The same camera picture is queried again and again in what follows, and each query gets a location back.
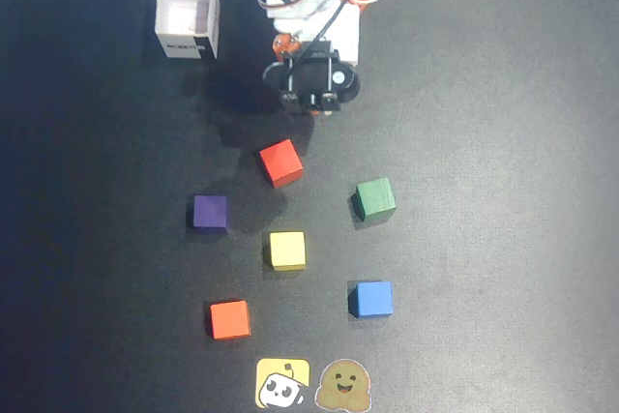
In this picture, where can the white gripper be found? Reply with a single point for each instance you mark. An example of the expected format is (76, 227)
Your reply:
(309, 80)

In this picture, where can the yellow wooden cube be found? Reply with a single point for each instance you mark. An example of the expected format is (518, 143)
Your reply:
(287, 251)

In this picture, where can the red wooden cube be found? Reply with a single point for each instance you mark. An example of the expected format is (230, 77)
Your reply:
(280, 162)

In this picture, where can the green wooden cube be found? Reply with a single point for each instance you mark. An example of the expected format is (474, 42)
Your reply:
(374, 197)

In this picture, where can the purple wooden cube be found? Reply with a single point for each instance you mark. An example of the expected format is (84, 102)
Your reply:
(210, 214)

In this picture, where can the blue wooden cube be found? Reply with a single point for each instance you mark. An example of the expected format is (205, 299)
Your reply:
(371, 299)

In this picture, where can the orange wooden cube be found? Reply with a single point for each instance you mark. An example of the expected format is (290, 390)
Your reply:
(230, 319)

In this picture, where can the white open cardboard box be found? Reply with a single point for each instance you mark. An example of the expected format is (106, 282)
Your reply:
(186, 16)

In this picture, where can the yellow robot face sticker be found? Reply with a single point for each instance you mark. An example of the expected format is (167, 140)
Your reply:
(282, 383)

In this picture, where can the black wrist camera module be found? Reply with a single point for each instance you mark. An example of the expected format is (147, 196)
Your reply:
(314, 79)

